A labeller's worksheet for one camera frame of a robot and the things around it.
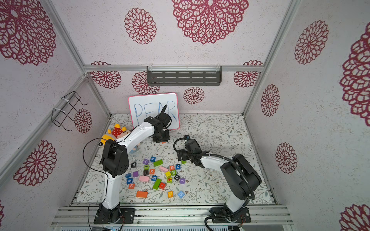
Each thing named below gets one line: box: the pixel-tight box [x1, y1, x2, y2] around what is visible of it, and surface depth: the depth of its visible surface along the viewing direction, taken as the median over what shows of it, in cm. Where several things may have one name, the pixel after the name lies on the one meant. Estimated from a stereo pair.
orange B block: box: [128, 183, 136, 190], surface depth 85 cm
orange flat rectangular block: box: [135, 191, 148, 198], surface depth 83 cm
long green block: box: [152, 178, 162, 191], surface depth 86 cm
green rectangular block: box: [153, 159, 164, 167], surface depth 95 cm
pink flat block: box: [138, 175, 150, 182], surface depth 88 cm
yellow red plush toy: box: [101, 123, 127, 145], surface depth 104 cm
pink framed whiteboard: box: [128, 92, 181, 131], surface depth 105 cm
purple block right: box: [179, 178, 186, 185], surface depth 87 cm
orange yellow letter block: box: [167, 191, 174, 198], surface depth 82 cm
